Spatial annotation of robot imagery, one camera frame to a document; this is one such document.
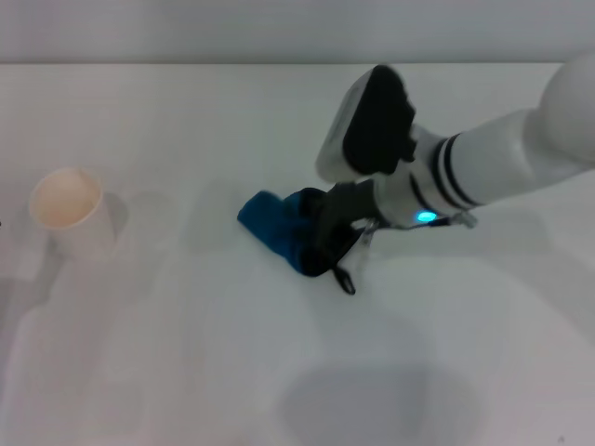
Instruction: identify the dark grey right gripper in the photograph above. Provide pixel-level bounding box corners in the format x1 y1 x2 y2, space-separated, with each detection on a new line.
312 179 378 259

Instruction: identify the blue rag with black trim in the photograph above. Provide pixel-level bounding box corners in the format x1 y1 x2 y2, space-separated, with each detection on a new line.
236 187 369 296

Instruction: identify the white paper cup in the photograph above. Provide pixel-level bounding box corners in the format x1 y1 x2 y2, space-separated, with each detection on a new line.
28 166 118 262

